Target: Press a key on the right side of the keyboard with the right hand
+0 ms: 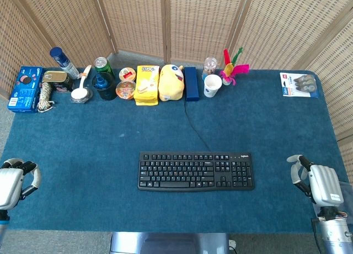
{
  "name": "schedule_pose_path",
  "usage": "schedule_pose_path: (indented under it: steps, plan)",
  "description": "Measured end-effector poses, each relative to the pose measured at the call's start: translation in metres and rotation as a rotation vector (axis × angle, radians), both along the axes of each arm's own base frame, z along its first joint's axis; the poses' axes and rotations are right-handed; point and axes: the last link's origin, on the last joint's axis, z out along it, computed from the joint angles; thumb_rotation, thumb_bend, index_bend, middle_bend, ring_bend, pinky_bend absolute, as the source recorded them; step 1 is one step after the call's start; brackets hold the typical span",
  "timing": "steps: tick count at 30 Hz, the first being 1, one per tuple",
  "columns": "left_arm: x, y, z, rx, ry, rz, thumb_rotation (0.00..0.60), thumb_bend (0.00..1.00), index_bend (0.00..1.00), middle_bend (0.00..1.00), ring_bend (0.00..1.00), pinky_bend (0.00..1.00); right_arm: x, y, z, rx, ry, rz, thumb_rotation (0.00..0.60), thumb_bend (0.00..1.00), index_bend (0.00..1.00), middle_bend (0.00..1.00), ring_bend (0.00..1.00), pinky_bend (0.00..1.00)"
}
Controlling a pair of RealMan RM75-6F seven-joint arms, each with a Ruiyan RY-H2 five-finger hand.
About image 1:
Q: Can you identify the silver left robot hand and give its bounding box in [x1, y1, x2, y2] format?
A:
[0, 158, 42, 210]

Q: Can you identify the clear plastic snack jar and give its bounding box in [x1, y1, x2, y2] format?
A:
[202, 57, 218, 81]

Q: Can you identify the coiled braided rope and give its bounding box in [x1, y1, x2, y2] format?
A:
[37, 82, 55, 113]

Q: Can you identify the gold sardine tin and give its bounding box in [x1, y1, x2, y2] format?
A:
[42, 70, 73, 93]

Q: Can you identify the dark glass cup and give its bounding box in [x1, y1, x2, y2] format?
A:
[92, 72, 117, 101]

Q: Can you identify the blue table cloth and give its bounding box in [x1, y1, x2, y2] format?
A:
[0, 68, 350, 235]

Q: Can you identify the green drink can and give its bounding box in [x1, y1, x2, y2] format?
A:
[94, 56, 115, 78]

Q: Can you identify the yellow plush toy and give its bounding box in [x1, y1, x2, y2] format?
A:
[158, 63, 185, 102]

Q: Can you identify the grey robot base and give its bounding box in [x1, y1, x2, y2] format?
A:
[109, 232, 230, 254]

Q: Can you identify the colourful feather shuttlecock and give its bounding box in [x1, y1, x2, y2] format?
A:
[220, 46, 250, 86]

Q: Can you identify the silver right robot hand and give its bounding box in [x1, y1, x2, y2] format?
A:
[286, 154, 345, 208]

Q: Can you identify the woven bamboo folding screen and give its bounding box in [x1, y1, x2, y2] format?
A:
[0, 0, 353, 187]

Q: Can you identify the blue capped spray can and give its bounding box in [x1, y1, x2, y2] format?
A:
[49, 46, 81, 80]

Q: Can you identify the white long-handled brush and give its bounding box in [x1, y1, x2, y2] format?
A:
[71, 65, 93, 100]

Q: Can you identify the white paper cup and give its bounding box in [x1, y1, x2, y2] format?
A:
[204, 74, 223, 98]

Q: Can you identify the yellow wafer snack bag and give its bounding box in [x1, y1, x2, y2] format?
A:
[133, 65, 161, 107]

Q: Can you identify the black computer keyboard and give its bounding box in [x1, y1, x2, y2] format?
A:
[137, 151, 255, 193]

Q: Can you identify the blue Oreo cookie box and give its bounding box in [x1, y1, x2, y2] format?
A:
[7, 66, 44, 114]

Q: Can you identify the orange jelly cup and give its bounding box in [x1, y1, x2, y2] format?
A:
[119, 67, 137, 82]
[115, 80, 137, 100]

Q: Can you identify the dark blue rectangular box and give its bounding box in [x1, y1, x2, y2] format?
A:
[184, 66, 200, 102]

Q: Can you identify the black keyboard cable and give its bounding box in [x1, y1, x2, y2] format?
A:
[184, 100, 212, 153]

